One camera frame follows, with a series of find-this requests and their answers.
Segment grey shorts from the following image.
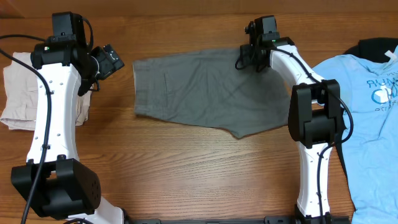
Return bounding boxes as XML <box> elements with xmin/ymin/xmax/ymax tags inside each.
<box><xmin>132</xmin><ymin>49</ymin><xmax>290</xmax><ymax>138</ymax></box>

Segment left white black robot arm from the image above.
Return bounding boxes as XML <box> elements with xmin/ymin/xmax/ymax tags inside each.
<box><xmin>11</xmin><ymin>12</ymin><xmax>129</xmax><ymax>224</ymax></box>

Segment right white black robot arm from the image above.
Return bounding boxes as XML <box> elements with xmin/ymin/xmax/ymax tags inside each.
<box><xmin>236</xmin><ymin>16</ymin><xmax>350</xmax><ymax>223</ymax></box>

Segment folded beige shorts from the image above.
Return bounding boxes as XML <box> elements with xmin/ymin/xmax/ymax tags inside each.
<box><xmin>1</xmin><ymin>52</ymin><xmax>91</xmax><ymax>131</ymax></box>

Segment light blue printed t-shirt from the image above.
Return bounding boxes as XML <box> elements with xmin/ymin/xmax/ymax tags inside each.
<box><xmin>314</xmin><ymin>50</ymin><xmax>397</xmax><ymax>223</ymax></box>

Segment black garment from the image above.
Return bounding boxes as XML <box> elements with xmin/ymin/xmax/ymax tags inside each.
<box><xmin>331</xmin><ymin>38</ymin><xmax>397</xmax><ymax>177</ymax></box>

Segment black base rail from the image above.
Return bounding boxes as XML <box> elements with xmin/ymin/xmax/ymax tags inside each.
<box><xmin>125</xmin><ymin>215</ymin><xmax>350</xmax><ymax>224</ymax></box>

